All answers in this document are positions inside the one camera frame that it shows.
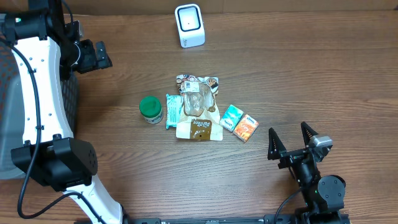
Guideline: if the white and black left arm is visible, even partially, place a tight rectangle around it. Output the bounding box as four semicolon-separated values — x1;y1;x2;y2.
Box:
1;1;129;223

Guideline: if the teal tissue pack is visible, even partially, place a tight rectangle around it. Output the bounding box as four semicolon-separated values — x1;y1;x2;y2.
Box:
220;105;244;132

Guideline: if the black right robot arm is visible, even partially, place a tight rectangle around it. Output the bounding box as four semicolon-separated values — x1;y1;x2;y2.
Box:
264;122;350;224

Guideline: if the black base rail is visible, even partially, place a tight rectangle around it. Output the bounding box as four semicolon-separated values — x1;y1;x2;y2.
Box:
128;214;351;224

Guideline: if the teal wipes packet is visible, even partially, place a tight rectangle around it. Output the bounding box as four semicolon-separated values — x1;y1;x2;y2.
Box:
165;94;183;129

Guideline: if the green lid jar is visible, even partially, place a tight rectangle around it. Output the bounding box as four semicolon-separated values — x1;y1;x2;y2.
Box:
139;96;163;124

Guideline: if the dark grey plastic basket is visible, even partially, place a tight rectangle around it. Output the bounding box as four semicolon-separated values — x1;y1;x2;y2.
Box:
0;14;80;180

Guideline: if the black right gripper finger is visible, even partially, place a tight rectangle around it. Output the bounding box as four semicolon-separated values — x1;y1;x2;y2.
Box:
267;128;286;160
300;121;318;146

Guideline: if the orange tissue pack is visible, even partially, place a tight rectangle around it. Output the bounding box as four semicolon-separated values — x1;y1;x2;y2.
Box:
233;114;259;142

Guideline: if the white barcode scanner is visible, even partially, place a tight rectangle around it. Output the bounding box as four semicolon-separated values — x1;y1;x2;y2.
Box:
175;4;205;49

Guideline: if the clear brown bread bag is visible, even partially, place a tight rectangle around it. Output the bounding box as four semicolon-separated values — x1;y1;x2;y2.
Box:
176;75;223;141

